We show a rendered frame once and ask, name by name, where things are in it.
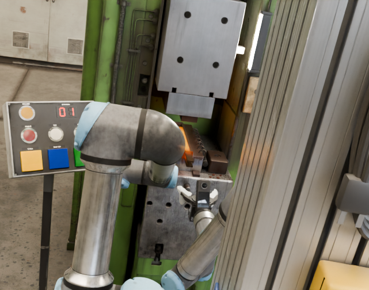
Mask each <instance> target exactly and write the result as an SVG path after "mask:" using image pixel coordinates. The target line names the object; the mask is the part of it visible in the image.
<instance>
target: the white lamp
mask: <svg viewBox="0 0 369 290"><path fill-rule="evenodd" d="M50 135H51V137H52V138H53V139H55V140H58V139H60V138H61V137H62V132H61V131H60V130H59V129H57V128H54V129H52V131H51V133H50Z"/></svg>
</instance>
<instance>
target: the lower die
mask: <svg viewBox="0 0 369 290"><path fill-rule="evenodd" d="M174 122H175V123H181V124H182V127H183V129H184V132H185V136H186V139H187V142H188V146H189V149H190V151H193V160H194V162H192V165H193V167H186V164H185V160H184V158H181V159H180V160H179V161H178V162H177V163H176V165H175V166H177V167H178V170H184V171H192V170H198V171H199V172H201V167H202V163H203V158H204V157H203V154H202V151H200V153H198V152H199V150H201V149H200V147H199V148H198V149H197V147H198V146H199V144H197V145H196V143H197V142H198V141H197V140H196V141H195V139H196V137H195V138H193V137H194V136H195V133H194V134H193V135H192V133H193V132H194V130H192V132H191V129H193V127H192V125H189V124H184V123H182V122H176V121H174ZM194 141H195V142H194Z"/></svg>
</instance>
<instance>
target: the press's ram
mask: <svg viewBox="0 0 369 290"><path fill-rule="evenodd" d="M245 8H246V3H245V2H242V1H239V0H165V1H164V6H163V14H162V22H161V30H160V34H159V43H158V51H157V58H156V63H155V71H154V76H155V81H156V85H157V90H159V91H168V92H172V88H174V89H175V92H176V93H181V94H190V95H195V96H204V97H209V94H211V95H212V97H213V98H221V99H226V98H227V94H228V90H229V85H230V79H231V75H232V71H233V65H234V60H235V55H236V53H237V54H244V50H245V48H244V47H243V46H239V45H238V41H239V36H240V32H241V27H242V22H243V18H244V13H245Z"/></svg>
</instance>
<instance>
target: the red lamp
mask: <svg viewBox="0 0 369 290"><path fill-rule="evenodd" d="M23 138H24V139H25V140H26V141H28V142H31V141H33V140H34V139H35V133H34V132H33V131H32V130H30V129H28V130H26V131H25V132H24V133H23Z"/></svg>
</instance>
